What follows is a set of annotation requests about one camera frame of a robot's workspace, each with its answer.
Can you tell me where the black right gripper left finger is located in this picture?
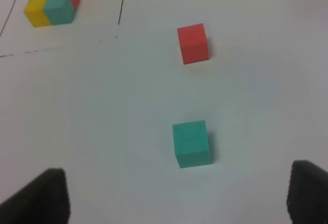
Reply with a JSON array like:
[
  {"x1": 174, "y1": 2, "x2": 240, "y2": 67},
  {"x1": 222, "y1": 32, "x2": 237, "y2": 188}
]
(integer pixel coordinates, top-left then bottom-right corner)
[{"x1": 1, "y1": 168, "x2": 70, "y2": 223}]

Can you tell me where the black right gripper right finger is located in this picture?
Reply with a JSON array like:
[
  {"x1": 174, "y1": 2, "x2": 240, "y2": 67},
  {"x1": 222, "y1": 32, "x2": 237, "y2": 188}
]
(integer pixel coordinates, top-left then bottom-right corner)
[{"x1": 286, "y1": 160, "x2": 327, "y2": 224}]

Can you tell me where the template yellow cube block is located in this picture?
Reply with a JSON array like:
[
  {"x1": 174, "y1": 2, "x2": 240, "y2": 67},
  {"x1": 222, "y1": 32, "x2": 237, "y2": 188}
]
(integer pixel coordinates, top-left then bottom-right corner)
[{"x1": 24, "y1": 0, "x2": 52, "y2": 28}]

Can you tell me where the template green cube block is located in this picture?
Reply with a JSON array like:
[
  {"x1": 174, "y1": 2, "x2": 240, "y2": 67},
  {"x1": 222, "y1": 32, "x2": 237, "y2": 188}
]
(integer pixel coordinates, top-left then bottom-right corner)
[{"x1": 43, "y1": 0, "x2": 75, "y2": 25}]

